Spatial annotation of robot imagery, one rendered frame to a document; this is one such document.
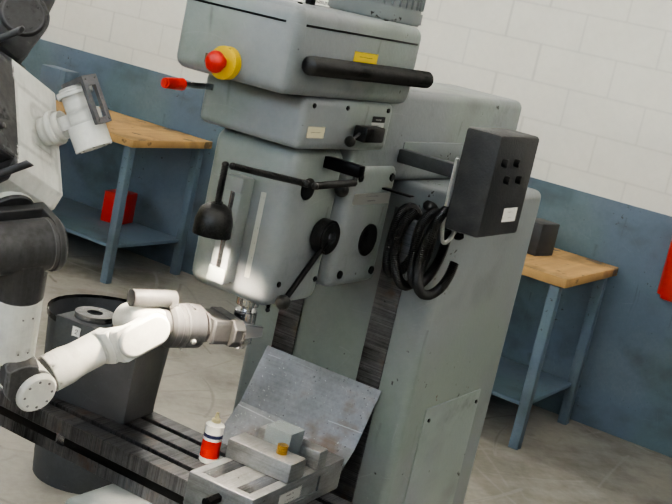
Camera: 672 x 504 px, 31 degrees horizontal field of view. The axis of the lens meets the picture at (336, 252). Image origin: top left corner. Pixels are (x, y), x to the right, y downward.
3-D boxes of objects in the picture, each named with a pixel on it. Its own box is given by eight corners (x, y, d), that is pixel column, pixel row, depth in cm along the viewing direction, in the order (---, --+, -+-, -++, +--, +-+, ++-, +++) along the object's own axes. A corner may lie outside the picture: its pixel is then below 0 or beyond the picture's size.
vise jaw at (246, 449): (287, 484, 234) (291, 465, 233) (224, 456, 241) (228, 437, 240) (303, 477, 239) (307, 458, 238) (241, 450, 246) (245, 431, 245)
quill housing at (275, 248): (265, 311, 233) (300, 148, 226) (182, 279, 243) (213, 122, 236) (318, 301, 249) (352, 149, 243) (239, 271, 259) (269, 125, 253)
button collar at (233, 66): (231, 82, 215) (238, 49, 214) (205, 75, 218) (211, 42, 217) (238, 83, 217) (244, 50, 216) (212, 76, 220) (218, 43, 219)
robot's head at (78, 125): (58, 159, 210) (102, 143, 208) (38, 103, 209) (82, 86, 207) (75, 156, 216) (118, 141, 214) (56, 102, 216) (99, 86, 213)
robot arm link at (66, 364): (112, 376, 228) (20, 425, 218) (83, 346, 233) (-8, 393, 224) (105, 335, 221) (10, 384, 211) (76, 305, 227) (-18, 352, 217)
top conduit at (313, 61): (315, 77, 212) (319, 57, 211) (295, 72, 214) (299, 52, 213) (432, 90, 250) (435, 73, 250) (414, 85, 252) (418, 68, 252)
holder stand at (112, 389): (122, 425, 264) (139, 338, 260) (42, 393, 272) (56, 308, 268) (153, 413, 275) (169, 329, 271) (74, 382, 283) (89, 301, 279)
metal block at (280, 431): (285, 463, 241) (291, 435, 240) (260, 452, 244) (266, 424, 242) (299, 457, 245) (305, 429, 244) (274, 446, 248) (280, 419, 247)
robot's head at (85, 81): (62, 137, 211) (92, 125, 206) (46, 90, 210) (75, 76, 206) (88, 132, 216) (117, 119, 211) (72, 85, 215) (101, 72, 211)
